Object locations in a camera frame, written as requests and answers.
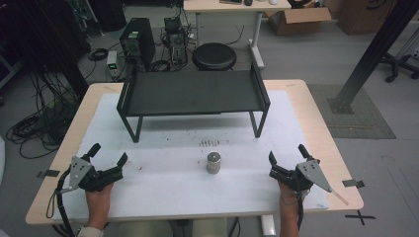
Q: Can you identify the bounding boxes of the white power supply unit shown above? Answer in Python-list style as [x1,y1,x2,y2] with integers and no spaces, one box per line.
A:
[106,50,121,81]

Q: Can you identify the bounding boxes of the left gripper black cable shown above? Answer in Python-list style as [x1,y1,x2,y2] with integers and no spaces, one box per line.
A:
[45,167,76,237]

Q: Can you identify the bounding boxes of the dark curtain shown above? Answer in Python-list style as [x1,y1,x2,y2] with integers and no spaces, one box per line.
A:
[0,0,91,100]

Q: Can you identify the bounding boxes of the person's right hand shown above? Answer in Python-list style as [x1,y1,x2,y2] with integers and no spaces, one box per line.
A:
[278,181,301,212]

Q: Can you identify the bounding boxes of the black round stool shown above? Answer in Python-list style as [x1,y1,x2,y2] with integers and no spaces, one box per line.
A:
[192,41,238,72]

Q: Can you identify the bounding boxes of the open computer case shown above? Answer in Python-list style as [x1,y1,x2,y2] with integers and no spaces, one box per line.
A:
[162,16,189,67]

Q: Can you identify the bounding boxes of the open cardboard box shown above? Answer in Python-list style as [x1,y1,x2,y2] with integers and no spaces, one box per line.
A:
[266,6,333,37]

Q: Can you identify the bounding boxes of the white table leg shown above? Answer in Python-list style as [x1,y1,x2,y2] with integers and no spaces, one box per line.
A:
[260,214,277,237]

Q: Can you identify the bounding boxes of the grey floor mat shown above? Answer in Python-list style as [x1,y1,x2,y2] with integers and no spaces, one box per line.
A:
[307,83,397,140]

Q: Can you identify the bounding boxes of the bundle of black floor cables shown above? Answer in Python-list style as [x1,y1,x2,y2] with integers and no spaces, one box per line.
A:
[5,70,80,160]

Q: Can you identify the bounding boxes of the black office chair base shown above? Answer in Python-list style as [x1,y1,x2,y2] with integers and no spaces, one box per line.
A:
[379,51,419,84]

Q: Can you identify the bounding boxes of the person's left hand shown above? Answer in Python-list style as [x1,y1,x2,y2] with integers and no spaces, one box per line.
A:
[85,183,115,231]

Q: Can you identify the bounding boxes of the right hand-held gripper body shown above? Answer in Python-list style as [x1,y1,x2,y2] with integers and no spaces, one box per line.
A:
[268,158,333,194]

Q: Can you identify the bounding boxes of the white table mat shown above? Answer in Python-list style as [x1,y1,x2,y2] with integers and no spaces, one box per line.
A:
[51,90,331,222]

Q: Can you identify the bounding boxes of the black tape strip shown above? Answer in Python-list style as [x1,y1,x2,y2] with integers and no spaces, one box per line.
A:
[36,169,61,180]
[341,179,367,190]

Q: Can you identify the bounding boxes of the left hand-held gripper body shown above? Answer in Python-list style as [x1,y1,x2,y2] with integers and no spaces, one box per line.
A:
[58,155,126,195]

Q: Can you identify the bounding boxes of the coiled black cable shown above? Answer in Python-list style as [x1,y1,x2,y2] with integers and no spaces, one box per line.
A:
[87,47,110,62]

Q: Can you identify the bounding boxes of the black metal post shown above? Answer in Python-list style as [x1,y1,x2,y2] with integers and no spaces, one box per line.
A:
[327,0,419,116]

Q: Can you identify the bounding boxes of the grey metal cylinder can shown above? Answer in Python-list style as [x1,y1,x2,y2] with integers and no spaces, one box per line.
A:
[206,150,222,175]

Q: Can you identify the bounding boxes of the large closed cardboard box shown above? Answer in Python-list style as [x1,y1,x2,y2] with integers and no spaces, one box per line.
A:
[335,0,397,36]

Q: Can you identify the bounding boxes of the person's legs in beige pants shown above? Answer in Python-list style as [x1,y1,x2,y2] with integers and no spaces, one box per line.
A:
[118,218,229,237]

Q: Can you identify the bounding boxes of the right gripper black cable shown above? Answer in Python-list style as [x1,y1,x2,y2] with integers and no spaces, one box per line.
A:
[294,191,305,231]

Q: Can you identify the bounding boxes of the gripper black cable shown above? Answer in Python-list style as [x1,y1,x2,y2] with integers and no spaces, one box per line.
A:
[45,167,76,237]
[294,191,305,231]

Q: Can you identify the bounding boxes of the light wooden table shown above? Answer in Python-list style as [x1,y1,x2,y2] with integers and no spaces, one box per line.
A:
[25,79,365,226]

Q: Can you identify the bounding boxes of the black computer tower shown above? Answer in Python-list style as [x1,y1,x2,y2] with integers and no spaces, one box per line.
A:
[119,17,156,72]

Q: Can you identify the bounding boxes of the black metal shelf rack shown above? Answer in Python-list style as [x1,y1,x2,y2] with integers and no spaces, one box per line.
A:
[116,60,272,144]

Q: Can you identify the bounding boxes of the black tape cross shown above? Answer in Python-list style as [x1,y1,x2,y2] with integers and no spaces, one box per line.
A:
[344,209,377,227]

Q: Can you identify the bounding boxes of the wooden desk with white legs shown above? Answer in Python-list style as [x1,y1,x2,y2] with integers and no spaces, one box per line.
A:
[183,0,293,70]

